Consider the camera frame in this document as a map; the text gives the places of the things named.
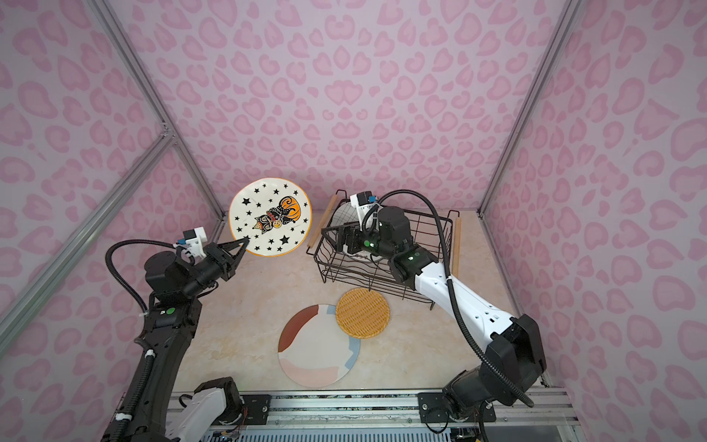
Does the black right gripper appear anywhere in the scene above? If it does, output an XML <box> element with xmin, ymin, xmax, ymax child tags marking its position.
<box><xmin>321</xmin><ymin>219</ymin><xmax>398</xmax><ymax>260</ymax></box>

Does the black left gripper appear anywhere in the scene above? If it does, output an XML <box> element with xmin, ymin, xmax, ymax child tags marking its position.
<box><xmin>182</xmin><ymin>238</ymin><xmax>248</xmax><ymax>301</ymax></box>

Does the black wire dish rack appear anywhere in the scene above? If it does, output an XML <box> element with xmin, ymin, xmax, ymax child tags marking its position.
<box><xmin>307</xmin><ymin>190</ymin><xmax>460</xmax><ymax>308</ymax></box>

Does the star pattern character plate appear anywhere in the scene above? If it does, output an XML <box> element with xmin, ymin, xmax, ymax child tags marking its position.
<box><xmin>228</xmin><ymin>178</ymin><xmax>313</xmax><ymax>257</ymax></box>

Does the tan woven bamboo tray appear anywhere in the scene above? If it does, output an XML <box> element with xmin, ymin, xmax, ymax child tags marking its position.
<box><xmin>335</xmin><ymin>288</ymin><xmax>391</xmax><ymax>339</ymax></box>

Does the large pastel colour-block plate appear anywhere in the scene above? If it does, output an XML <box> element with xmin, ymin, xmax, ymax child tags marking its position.
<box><xmin>277</xmin><ymin>304</ymin><xmax>361</xmax><ymax>389</ymax></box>

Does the white grid pattern plate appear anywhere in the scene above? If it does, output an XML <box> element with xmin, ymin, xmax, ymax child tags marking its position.
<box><xmin>329</xmin><ymin>202</ymin><xmax>359</xmax><ymax>227</ymax></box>

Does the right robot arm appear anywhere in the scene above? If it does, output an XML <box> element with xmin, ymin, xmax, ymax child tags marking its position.
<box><xmin>333</xmin><ymin>206</ymin><xmax>546</xmax><ymax>420</ymax></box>

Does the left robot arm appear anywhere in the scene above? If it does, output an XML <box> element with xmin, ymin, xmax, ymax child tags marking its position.
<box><xmin>102</xmin><ymin>231</ymin><xmax>250</xmax><ymax>441</ymax></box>

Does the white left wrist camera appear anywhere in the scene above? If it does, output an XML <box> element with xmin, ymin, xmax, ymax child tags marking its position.
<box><xmin>174</xmin><ymin>227</ymin><xmax>207</xmax><ymax>261</ymax></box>

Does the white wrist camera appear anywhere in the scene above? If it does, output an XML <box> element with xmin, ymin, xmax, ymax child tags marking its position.
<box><xmin>174</xmin><ymin>227</ymin><xmax>207</xmax><ymax>261</ymax></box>
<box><xmin>350</xmin><ymin>191</ymin><xmax>377</xmax><ymax>223</ymax></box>

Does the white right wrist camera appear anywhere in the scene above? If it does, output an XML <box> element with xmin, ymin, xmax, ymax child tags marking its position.
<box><xmin>350</xmin><ymin>191</ymin><xmax>377</xmax><ymax>223</ymax></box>

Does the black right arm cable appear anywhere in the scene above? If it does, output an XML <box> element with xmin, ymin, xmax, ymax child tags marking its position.
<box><xmin>361</xmin><ymin>189</ymin><xmax>536</xmax><ymax>442</ymax></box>

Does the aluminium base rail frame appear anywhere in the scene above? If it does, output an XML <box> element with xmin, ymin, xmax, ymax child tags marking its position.
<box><xmin>201</xmin><ymin>386</ymin><xmax>585</xmax><ymax>441</ymax></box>

